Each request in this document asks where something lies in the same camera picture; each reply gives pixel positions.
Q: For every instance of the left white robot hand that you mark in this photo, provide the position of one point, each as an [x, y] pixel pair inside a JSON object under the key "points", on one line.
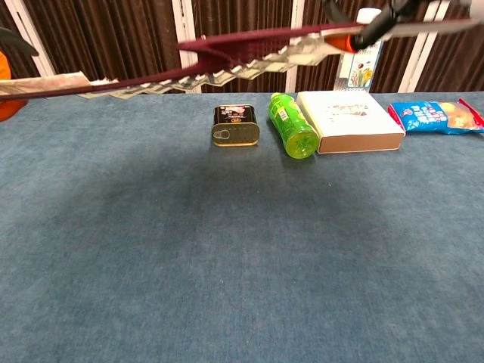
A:
{"points": [[5, 62]]}

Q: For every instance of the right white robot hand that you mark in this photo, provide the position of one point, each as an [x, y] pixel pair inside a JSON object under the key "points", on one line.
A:
{"points": [[378, 22]]}

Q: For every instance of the red white folding fan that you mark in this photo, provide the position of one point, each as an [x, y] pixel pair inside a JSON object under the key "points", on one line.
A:
{"points": [[246, 41]]}

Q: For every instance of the white bottle with label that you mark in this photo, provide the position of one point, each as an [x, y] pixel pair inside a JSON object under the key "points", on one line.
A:
{"points": [[361, 72]]}

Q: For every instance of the cream hardcover book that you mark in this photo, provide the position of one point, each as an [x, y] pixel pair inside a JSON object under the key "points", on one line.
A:
{"points": [[351, 125]]}

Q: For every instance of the blue red snack bag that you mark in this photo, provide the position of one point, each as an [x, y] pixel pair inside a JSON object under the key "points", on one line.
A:
{"points": [[431, 117]]}

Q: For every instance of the dark brown curtain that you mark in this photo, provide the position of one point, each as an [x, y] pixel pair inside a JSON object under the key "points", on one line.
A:
{"points": [[113, 38]]}

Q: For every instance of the green tea bottle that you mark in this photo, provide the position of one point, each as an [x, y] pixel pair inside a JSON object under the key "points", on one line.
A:
{"points": [[291, 125]]}

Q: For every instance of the black gold tin can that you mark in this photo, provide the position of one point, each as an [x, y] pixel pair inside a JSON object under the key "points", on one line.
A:
{"points": [[235, 126]]}

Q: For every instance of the blue table mat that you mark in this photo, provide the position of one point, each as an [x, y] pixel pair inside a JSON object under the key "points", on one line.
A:
{"points": [[227, 246]]}

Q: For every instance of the white frame post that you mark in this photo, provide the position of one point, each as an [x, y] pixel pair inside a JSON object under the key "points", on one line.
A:
{"points": [[185, 19], [295, 15], [32, 41], [417, 64]]}

